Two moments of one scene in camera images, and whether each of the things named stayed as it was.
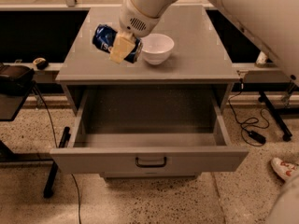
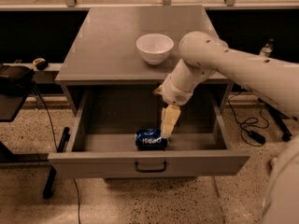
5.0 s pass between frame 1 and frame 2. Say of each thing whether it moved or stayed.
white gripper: moved
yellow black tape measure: stayed
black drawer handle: moved
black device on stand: stayed
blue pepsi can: moved
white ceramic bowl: stayed
